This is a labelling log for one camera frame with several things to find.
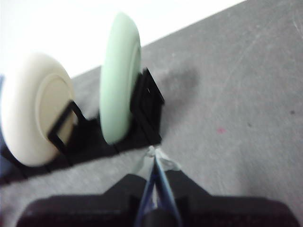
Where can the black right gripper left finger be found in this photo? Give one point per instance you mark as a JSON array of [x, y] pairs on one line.
[[94, 208]]

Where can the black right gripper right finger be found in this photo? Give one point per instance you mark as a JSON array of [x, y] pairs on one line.
[[213, 210]]

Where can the black plate rack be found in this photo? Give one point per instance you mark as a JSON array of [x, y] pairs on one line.
[[146, 104]]

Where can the cream plate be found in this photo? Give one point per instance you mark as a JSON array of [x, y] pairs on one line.
[[26, 99]]

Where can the pale green plate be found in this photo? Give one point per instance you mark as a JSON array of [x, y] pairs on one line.
[[116, 78]]

